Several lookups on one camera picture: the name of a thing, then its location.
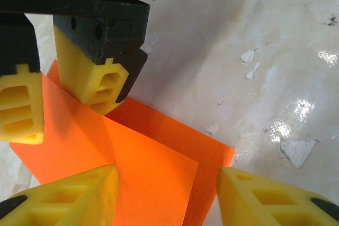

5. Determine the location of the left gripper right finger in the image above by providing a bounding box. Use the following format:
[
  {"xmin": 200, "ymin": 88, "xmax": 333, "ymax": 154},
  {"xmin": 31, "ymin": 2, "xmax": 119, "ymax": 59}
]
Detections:
[{"xmin": 216, "ymin": 166, "xmax": 339, "ymax": 226}]

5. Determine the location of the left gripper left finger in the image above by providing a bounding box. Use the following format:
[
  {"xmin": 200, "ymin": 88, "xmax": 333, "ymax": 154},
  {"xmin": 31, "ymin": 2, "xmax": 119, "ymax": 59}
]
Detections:
[{"xmin": 0, "ymin": 164, "xmax": 119, "ymax": 226}]

